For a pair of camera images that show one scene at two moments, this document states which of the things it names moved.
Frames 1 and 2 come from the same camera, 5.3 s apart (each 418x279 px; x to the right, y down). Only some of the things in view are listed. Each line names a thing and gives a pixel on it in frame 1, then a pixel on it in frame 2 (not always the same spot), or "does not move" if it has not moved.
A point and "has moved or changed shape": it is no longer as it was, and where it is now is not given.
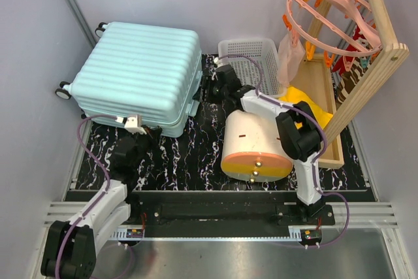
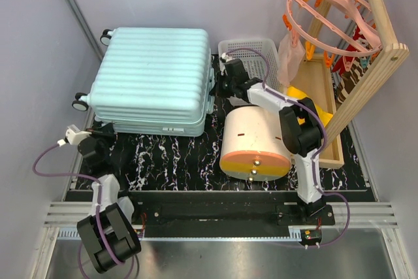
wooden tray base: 315,76 does not move
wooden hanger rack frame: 392,53 does not move
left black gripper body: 144,142 → 105,140
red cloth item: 342,65 does not move
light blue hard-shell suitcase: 146,74 has moved or changed shape
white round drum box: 253,148 does not move
